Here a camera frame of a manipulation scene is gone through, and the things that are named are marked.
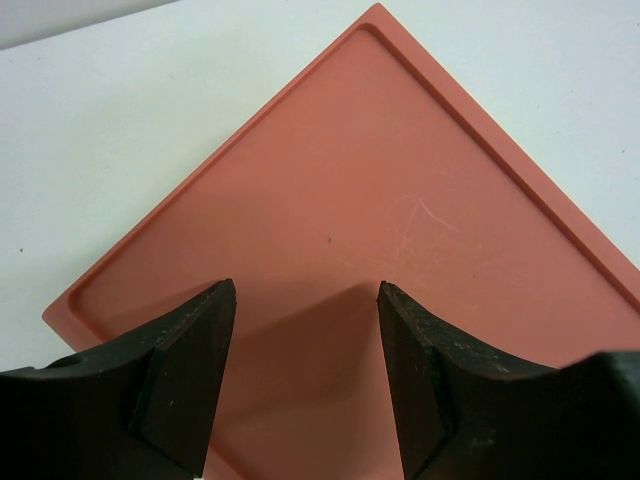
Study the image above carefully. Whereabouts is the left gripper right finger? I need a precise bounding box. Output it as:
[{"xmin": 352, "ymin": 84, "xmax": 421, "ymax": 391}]
[{"xmin": 377, "ymin": 282, "xmax": 639, "ymax": 479}]

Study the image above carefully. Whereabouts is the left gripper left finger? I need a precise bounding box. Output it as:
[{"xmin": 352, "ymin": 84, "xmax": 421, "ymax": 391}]
[{"xmin": 1, "ymin": 279, "xmax": 236, "ymax": 479}]

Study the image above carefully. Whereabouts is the orange drawer box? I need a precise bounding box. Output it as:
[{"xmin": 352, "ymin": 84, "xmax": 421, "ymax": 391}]
[{"xmin": 43, "ymin": 4, "xmax": 639, "ymax": 479}]

